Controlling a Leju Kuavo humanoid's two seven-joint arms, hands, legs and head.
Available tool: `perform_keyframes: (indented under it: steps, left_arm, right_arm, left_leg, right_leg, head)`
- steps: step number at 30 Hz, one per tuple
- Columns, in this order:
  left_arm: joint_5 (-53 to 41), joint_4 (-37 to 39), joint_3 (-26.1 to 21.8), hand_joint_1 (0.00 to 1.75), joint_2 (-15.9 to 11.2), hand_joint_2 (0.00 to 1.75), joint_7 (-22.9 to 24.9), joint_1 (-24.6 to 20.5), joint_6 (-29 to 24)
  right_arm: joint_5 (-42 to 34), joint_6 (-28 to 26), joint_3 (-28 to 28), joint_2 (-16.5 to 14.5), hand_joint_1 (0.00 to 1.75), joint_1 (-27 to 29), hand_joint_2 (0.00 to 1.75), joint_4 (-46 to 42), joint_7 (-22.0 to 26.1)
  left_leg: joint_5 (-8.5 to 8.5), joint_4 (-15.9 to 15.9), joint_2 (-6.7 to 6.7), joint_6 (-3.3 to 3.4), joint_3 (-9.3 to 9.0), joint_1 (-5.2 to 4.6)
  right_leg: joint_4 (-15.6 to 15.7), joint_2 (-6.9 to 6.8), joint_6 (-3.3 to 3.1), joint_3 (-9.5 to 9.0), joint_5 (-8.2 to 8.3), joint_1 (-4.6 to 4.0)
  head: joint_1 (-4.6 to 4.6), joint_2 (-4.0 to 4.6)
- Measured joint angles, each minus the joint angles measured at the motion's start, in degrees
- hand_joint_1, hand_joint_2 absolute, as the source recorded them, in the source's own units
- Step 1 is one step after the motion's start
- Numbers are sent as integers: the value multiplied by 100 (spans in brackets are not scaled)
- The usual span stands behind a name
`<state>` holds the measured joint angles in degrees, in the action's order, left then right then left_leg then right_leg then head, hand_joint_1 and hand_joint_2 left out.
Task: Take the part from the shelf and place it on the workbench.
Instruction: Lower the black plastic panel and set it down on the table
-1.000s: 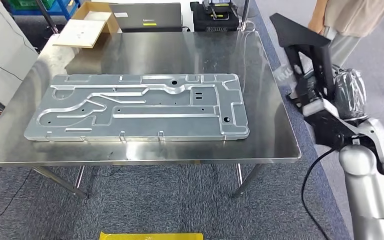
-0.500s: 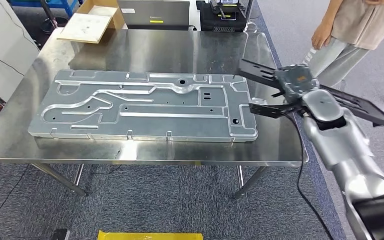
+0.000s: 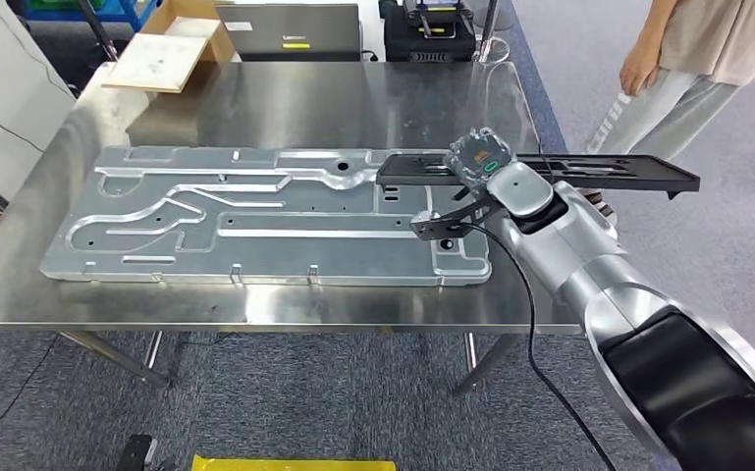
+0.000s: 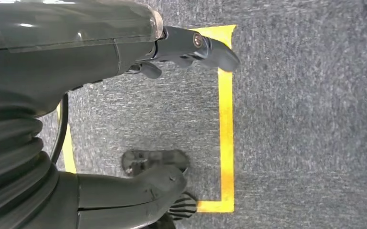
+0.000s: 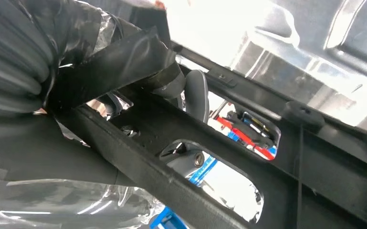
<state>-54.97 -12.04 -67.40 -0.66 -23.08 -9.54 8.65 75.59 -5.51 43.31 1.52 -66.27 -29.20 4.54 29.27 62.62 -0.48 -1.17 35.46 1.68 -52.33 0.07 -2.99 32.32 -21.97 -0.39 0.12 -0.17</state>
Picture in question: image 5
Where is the blue metal cart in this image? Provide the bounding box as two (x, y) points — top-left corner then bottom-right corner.
(149, 155), (218, 229)

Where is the red and black tool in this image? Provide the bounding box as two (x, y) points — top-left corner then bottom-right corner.
(215, 110), (279, 161)

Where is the grey stamped metal panel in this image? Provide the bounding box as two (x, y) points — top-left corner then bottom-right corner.
(231, 0), (367, 138)

